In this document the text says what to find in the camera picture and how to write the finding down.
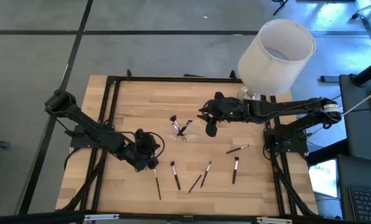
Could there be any thin black makeup brush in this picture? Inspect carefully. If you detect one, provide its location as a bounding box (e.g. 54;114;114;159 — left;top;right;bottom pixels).
176;119;194;137
225;144;250;155
200;161;212;189
153;167;162;200
187;170;206;194

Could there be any thick black makeup brush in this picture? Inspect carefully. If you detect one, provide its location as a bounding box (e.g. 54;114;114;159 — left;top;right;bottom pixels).
232;156;240;185
169;160;182;191

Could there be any black aluminium table frame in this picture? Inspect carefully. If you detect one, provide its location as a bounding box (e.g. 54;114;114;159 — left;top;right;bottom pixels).
56;68;319;218

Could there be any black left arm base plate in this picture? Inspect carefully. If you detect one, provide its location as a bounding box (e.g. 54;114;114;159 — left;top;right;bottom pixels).
69;124;115;149

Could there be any black keyboard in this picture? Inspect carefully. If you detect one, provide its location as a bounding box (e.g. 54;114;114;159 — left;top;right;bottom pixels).
349;186;371;222

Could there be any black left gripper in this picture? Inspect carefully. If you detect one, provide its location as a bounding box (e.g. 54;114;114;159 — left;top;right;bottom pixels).
120;128;161;172

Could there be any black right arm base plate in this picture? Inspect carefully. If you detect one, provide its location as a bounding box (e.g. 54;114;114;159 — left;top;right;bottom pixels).
264;127;309;154

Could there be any silver bracket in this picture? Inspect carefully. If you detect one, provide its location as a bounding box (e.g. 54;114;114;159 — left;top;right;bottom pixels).
83;213;120;222
256;217;294;224

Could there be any fan makeup brush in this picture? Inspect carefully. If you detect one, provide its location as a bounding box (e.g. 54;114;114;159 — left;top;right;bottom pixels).
169;114;186;141

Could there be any bright tablet screen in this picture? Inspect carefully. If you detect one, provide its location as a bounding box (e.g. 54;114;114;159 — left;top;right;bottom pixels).
308;158;339;200

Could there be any black crossbar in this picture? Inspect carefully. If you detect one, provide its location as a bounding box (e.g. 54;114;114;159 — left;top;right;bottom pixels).
0;210;371;224

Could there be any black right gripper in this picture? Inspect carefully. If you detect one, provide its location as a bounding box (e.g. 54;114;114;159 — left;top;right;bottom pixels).
197;91;247;138

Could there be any black side desk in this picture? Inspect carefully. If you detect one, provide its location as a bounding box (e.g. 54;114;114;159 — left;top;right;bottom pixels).
339;73;371;162

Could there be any white shade table lamp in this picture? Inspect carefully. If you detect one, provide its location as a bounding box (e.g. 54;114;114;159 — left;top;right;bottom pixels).
237;19;317;102

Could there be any white cable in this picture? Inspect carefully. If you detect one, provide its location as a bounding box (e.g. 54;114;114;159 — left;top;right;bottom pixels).
340;86;371;116

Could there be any clear acrylic brush organizer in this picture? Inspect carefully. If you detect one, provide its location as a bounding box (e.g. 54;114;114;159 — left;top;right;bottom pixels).
163;124;201;142

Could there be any black pole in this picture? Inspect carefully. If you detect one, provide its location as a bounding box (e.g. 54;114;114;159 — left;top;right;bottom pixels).
352;55;371;86

